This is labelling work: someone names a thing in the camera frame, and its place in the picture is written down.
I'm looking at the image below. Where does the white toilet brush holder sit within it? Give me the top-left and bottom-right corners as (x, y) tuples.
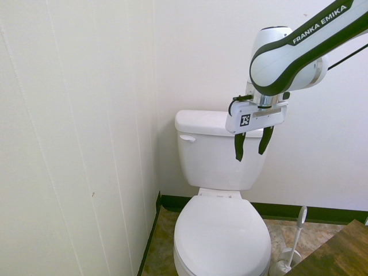
(269, 248), (302, 276)

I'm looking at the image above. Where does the white toilet tank lid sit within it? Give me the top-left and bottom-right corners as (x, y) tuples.
(174, 109), (264, 138)

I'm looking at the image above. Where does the white toilet tank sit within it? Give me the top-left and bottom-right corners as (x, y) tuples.
(176, 128), (266, 191)

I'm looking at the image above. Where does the white toilet seat lid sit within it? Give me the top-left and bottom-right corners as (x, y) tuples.
(173, 187), (272, 276)

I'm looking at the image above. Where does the white toilet bowl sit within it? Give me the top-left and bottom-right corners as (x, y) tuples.
(172, 252), (271, 276)

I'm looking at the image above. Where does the white toilet brush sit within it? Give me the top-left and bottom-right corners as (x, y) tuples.
(276, 205), (308, 273)

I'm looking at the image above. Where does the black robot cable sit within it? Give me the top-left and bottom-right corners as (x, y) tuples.
(327, 43), (368, 71)

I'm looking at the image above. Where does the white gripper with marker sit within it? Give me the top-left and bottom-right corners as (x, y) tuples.
(225, 100), (289, 163)

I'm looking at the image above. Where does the wood pattern board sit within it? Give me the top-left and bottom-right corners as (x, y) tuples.
(281, 219), (368, 276)

